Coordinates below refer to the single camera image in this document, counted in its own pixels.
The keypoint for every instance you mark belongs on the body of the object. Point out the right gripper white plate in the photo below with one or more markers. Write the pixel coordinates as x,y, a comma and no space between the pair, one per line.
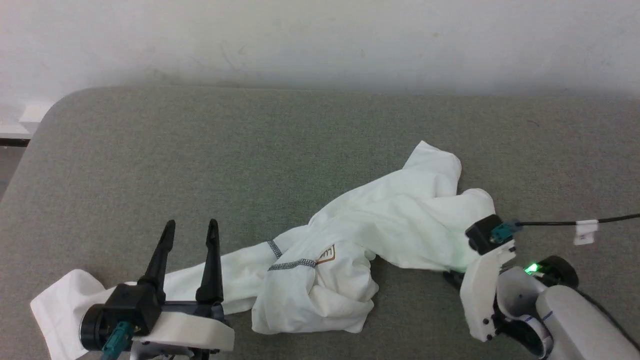
480,295

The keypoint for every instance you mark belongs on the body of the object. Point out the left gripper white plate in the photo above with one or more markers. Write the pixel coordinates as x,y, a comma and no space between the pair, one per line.
190,330

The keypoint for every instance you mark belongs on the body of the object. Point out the white long-sleeve garment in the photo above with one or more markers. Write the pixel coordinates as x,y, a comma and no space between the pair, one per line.
400,220

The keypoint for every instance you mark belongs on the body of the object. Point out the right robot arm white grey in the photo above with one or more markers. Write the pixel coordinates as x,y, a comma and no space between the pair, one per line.
575,320

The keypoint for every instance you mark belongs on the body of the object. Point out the grey fabric sofa cushion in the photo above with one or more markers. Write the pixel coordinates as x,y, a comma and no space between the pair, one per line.
200,150

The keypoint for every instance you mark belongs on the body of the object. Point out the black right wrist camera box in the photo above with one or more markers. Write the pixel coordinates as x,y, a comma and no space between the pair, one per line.
482,234

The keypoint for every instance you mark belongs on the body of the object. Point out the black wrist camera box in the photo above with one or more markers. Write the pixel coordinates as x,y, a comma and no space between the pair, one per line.
482,234
132,307

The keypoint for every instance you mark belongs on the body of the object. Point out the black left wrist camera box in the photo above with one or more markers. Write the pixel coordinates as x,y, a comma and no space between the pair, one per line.
132,307

